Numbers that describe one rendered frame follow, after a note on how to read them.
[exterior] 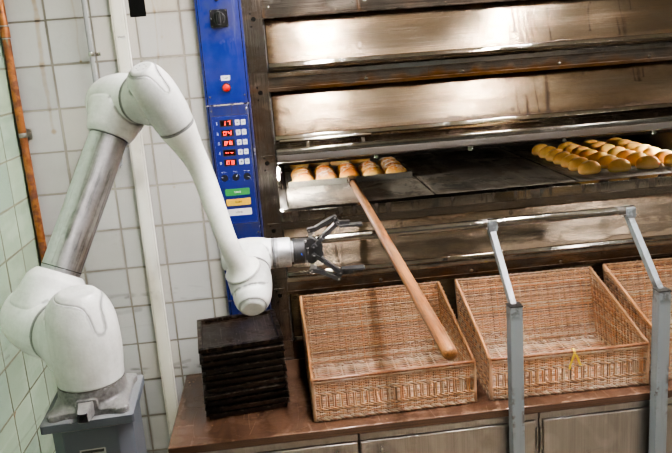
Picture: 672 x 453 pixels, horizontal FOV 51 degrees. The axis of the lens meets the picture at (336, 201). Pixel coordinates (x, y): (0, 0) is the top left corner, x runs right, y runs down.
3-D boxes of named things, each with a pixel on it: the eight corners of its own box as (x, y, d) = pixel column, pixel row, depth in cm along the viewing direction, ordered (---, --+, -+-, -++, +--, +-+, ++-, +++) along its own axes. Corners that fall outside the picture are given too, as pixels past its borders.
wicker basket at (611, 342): (454, 343, 282) (451, 277, 276) (591, 329, 285) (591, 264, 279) (488, 402, 235) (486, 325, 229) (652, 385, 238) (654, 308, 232)
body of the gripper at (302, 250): (290, 234, 214) (321, 232, 214) (293, 261, 215) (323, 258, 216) (291, 241, 206) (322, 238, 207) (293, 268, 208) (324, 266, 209)
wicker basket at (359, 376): (303, 360, 277) (297, 294, 271) (443, 344, 282) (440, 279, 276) (312, 424, 229) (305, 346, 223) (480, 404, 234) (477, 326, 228)
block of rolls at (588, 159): (528, 154, 348) (528, 143, 347) (621, 146, 351) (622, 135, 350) (582, 176, 289) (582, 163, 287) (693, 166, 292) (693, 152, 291)
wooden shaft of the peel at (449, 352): (459, 361, 136) (458, 347, 135) (443, 363, 135) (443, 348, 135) (356, 185, 302) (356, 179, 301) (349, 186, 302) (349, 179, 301)
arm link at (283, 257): (274, 263, 216) (293, 261, 216) (274, 272, 207) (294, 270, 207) (272, 234, 214) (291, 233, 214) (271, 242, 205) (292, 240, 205)
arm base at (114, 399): (41, 433, 154) (36, 410, 153) (63, 386, 176) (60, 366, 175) (126, 421, 157) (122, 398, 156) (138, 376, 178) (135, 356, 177)
